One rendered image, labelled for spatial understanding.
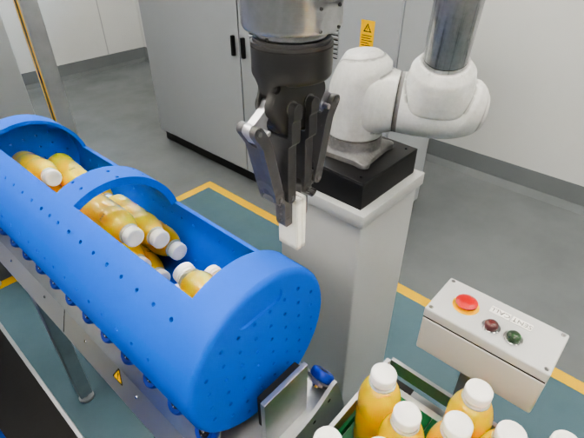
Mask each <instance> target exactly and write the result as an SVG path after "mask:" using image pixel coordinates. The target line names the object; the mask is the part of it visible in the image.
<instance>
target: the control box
mask: <svg viewBox="0 0 584 438"><path fill-rule="evenodd" d="M461 294H467V295H471V296H472V297H474V298H475V299H476V300H477V302H478V307H477V309H475V310H465V309H462V308H460V307H459V306H458V305H457V304H456V302H455V299H456V297H457V296H458V295H461ZM494 308H495V310H494ZM498 309H499V312H498V313H497V311H498ZM493 310H494V311H493ZM500 311H501V312H500ZM501 313H505V314H503V315H501ZM423 314H424V316H423V317H422V321H421V327H420V331H419V335H418V338H417V342H416V346H418V347H419V348H422V349H423V350H425V351H426V352H428V353H430V354H431V355H433V356H434V357H436V358H438V359H439V360H441V361H443V362H445V363H447V365H449V366H451V367H452V368H455V369H456V370H458V371H460V372H461V373H463V374H464V375H466V376H468V377H469V378H471V379H474V378H477V379H481V380H483V381H485V382H486V383H488V384H489V385H490V387H491V388H492V390H493V392H494V393H496V394H497V395H499V396H501V397H502V398H504V399H506V400H507V401H509V402H511V403H513V404H514V405H515V406H517V407H518V408H521V409H522V410H524V411H526V412H527V413H530V412H531V410H532V408H533V407H534V405H535V403H536V401H537V400H538V398H539V396H540V394H541V392H542V390H543V389H544V387H545V385H546V383H547V381H548V379H549V377H550V375H551V374H552V372H553V370H554V367H555V365H556V363H557V362H558V360H559V358H560V356H561V353H562V351H563V349H564V348H565V345H566V343H567V340H568V338H569V335H567V334H565V333H563V332H561V331H560V330H558V329H556V328H553V327H551V326H549V325H547V324H546V323H543V322H540V321H538V320H536V319H534V318H533V317H531V316H529V315H526V314H524V313H522V312H520V311H519V310H517V309H514V308H512V307H510V306H508V305H506V304H504V303H502V302H499V301H497V300H495V299H494V298H492V297H490V296H488V295H485V294H483V293H482V292H480V291H478V290H476V289H472V288H470V287H469V286H467V285H465V284H463V283H461V282H458V281H456V280H455V279H453V278H451V279H450V280H449V281H448V282H447V283H446V284H445V285H444V287H443V288H442V289H441V290H440V291H439V292H438V294H437V295H436V296H435V297H434V298H433V299H432V300H431V302H430V303H429V304H428V305H427V306H426V307H425V309H424V313H423ZM506 314H508V315H506ZM504 316H505V317H504ZM506 317H510V318H506ZM515 318H516V319H515ZM487 319H494V320H496V321H497V322H498V323H499V328H498V330H496V331H490V330H488V329H486V328H485V326H484V322H485V321H486V320H487ZM514 319H515V321H514V322H513V320H514ZM511 320H512V321H511ZM518 321H519V322H518ZM517 322H518V323H517ZM522 323H524V324H523V325H522V326H521V324H522ZM525 325H527V326H528V327H527V328H525V327H526V326H525ZM523 326H524V327H523ZM529 326H530V327H529ZM531 326H532V327H531ZM530 329H531V330H530ZM509 330H516V331H518V332H519V333H520V334H521V341H520V342H518V343H513V342H511V341H509V340H508V339H507V337H506V333H507V332H508V331H509Z"/></svg>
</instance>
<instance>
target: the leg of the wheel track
mask: <svg viewBox="0 0 584 438"><path fill-rule="evenodd" d="M31 300H32V301H33V303H34V305H35V307H36V310H37V312H38V314H39V315H40V318H41V320H42V322H43V325H44V327H45V328H46V330H47V332H48V334H49V336H50V339H51V341H52V343H53V345H54V347H55V349H56V351H57V353H58V355H59V358H60V360H61V362H62V364H63V366H64V368H65V370H66V372H67V374H68V376H69V378H70V381H71V383H72V385H73V387H74V389H75V391H76V393H77V394H78V395H79V401H80V402H81V403H87V402H90V401H91V400H92V399H93V398H94V392H93V391H92V389H91V386H90V384H89V381H88V379H87V377H86V375H85V373H84V371H83V368H82V365H81V363H80V362H79V359H78V357H77V355H76V351H75V350H74V348H73V346H72V343H71V341H70V340H69V339H68V338H67V336H65V334H64V333H63V332H62V331H61V330H60V328H59V327H58V326H57V325H56V324H55V323H54V322H53V321H52V320H51V319H50V318H49V317H48V315H47V314H46V313H45V312H44V311H43V310H42V309H41V307H40V306H39V305H38V304H37V303H36V302H35V300H34V299H33V298H32V297H31Z"/></svg>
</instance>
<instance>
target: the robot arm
mask: <svg viewBox="0 0 584 438"><path fill-rule="evenodd" d="M485 1H486V0H434V3H433V8H432V12H431V17H430V22H429V26H428V35H427V41H426V45H425V50H424V53H422V54H420V55H419V56H418V57H417V58H416V59H415V60H414V61H413V62H412V65H411V68H410V70H409V71H401V70H398V69H396V68H394V67H393V60H392V59H391V58H390V56H389V55H388V54H387V53H385V52H384V51H382V50H380V49H378V48H375V47H357V48H353V49H350V50H347V51H346V52H345V53H344V55H343V56H342V58H341V60H340V62H339V63H338V65H337V67H336V68H335V72H334V74H333V76H332V78H331V82H330V85H329V90H328V91H327V90H325V89H326V84H325V82H324V81H326V80H327V79H328V78H329V77H330V76H331V74H332V69H333V52H334V38H333V37H332V36H331V33H334V32H336V31H338V30H339V29H340V28H341V27H342V23H343V10H344V0H239V4H240V17H241V25H242V27H243V28H244V29H245V30H246V31H248V32H250V33H253V35H252V37H251V38H250V39H249V42H250V59H251V72H252V75H253V77H254V78H255V80H256V82H257V85H258V92H257V96H256V99H255V109H256V112H255V113H254V115H253V116H252V117H251V118H250V119H249V121H248V122H247V123H246V122H244V121H240V122H239V123H238V124H237V125H236V131H237V133H238V134H239V136H240V137H241V138H242V139H243V141H244V142H245V143H246V146H247V150H248V152H249V158H250V161H251V164H252V168H253V170H254V174H255V179H256V182H257V186H258V189H259V192H260V195H261V197H262V198H264V199H266V200H268V201H270V202H272V203H274V204H275V209H276V220H277V222H279V241H281V242H284V243H286V244H287V245H289V246H290V247H292V248H293V249H296V250H298V249H300V248H301V247H303V246H304V245H305V224H306V213H307V210H308V206H307V205H308V196H313V195H314V194H315V192H316V189H314V188H312V187H311V184H312V183H313V182H315V183H318V182H320V180H321V178H322V171H323V166H324V161H325V156H328V157H331V158H334V159H335V160H338V161H341V162H344V163H348V164H351V165H353V166H355V167H356V168H358V169H368V168H369V166H370V164H371V163H372V162H374V161H375V160H376V159H377V158H379V157H380V156H381V155H382V154H384V153H385V152H386V151H388V150H390V149H392V148H394V142H392V141H390V140H387V139H383V138H382V133H385V132H390V131H393V132H397V133H402V134H405V135H409V136H419V137H426V138H435V139H453V138H459V137H464V136H469V135H472V134H473V133H475V132H476V131H477V130H478V129H480V128H481V126H482V125H483V123H484V121H485V119H486V116H487V114H488V109H489V104H490V95H489V93H488V87H487V86H486V84H485V83H484V82H483V81H482V80H480V79H476V77H477V68H476V67H475V64H474V62H473V61H472V59H471V58H470V57H469V56H470V53H471V49H472V47H473V43H474V40H475V35H476V31H477V29H478V25H479V22H480V19H481V13H482V11H483V7H484V4H485ZM312 167H313V168H314V169H312Z"/></svg>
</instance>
